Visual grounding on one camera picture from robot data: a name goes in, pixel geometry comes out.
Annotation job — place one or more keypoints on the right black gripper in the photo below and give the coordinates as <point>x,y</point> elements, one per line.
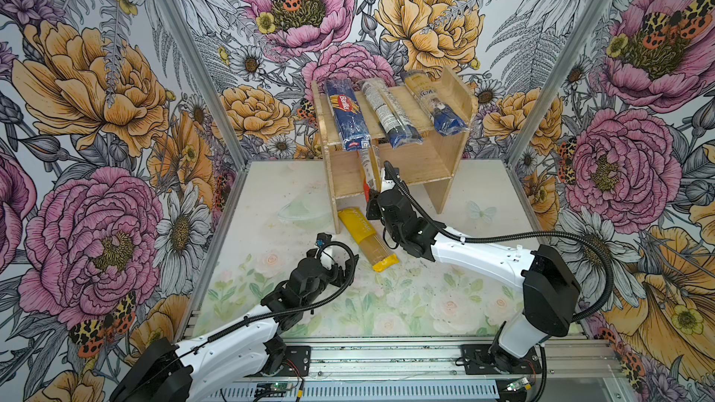
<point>371,211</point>

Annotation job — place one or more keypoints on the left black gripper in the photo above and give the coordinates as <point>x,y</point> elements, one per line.
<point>347,265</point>

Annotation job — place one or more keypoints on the red spaghetti bag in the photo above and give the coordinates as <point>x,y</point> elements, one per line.
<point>371,171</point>

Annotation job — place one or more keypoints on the blue Barilla pasta box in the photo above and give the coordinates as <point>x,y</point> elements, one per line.
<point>347,115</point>

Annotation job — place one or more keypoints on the clear blue-end spaghetti bag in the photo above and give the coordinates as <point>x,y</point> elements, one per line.
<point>391,115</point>

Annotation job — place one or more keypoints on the yellow blue spaghetti bag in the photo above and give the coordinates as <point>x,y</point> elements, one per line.
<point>444,119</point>

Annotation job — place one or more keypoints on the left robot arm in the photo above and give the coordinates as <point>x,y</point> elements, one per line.
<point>196,368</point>

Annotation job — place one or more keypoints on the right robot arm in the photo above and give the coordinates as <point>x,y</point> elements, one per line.
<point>549,289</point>

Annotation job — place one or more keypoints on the wooden two-tier shelf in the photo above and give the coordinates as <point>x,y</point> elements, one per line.
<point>433,163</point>

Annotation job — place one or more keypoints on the left green circuit board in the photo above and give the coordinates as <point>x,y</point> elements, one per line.
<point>272,389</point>

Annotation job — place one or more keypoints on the green circuit board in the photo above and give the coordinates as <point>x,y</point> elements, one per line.
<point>272,389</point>
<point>521,384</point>

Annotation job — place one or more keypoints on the right green circuit board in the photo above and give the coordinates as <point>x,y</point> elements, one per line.
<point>521,384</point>

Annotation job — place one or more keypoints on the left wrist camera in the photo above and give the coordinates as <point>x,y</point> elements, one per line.
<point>323,239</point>

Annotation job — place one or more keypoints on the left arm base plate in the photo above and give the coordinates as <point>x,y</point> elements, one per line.
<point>288,361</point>

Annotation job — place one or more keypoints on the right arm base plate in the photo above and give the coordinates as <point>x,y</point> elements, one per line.
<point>476,359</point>

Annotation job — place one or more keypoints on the aluminium front rail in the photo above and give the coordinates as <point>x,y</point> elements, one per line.
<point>426,358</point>

